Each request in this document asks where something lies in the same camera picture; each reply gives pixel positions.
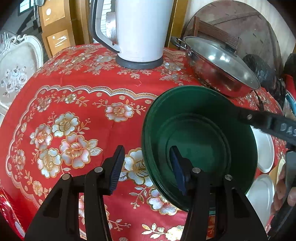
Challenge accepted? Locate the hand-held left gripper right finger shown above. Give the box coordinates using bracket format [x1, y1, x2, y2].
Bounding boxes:
[169, 145, 270, 241]

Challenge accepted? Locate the grey kettle base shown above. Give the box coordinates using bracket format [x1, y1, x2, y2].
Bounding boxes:
[116, 54, 163, 69]

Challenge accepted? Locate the round wooden tabletop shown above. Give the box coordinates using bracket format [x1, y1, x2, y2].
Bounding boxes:
[183, 0, 281, 67]

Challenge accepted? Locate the red plastic basin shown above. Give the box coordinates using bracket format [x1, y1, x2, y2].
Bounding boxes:
[285, 74, 296, 93]

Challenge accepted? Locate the dark green bowl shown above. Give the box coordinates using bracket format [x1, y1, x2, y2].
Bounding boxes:
[142, 85, 259, 215]

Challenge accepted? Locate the dark framed window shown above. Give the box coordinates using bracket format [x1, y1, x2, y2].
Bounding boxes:
[17, 0, 35, 13]

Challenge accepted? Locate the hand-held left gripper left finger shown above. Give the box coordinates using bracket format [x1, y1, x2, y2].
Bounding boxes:
[24, 145, 126, 241]

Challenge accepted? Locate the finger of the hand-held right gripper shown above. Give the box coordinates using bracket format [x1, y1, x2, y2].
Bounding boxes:
[235, 105, 278, 136]

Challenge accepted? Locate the white carved chair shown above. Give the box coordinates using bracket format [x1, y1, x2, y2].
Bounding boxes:
[0, 32, 44, 112]

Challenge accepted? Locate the white plate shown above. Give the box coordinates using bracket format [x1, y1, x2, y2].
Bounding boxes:
[251, 127, 275, 173]
[245, 174, 275, 229]

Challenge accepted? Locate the person's right hand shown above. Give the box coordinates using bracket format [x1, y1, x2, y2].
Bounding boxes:
[270, 166, 288, 216]

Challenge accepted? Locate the brown wooden rack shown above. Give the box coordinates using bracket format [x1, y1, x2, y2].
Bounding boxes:
[193, 16, 242, 52]

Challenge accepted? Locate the red floral tablecloth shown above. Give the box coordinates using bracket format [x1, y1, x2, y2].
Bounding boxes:
[0, 44, 292, 241]

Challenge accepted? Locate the white electric kettle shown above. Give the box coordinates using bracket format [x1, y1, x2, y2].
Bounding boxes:
[89, 0, 175, 63]

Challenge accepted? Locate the steel pot with glass lid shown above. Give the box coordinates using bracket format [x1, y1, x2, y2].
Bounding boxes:
[170, 36, 261, 98]

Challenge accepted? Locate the black power cable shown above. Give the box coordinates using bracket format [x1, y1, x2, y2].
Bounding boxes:
[254, 90, 265, 112]

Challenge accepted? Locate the red glossy plastic object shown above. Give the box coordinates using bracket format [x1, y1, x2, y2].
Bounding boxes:
[0, 185, 25, 240]

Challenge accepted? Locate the black plastic bag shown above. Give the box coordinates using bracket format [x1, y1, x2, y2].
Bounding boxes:
[242, 54, 281, 93]
[283, 53, 296, 76]

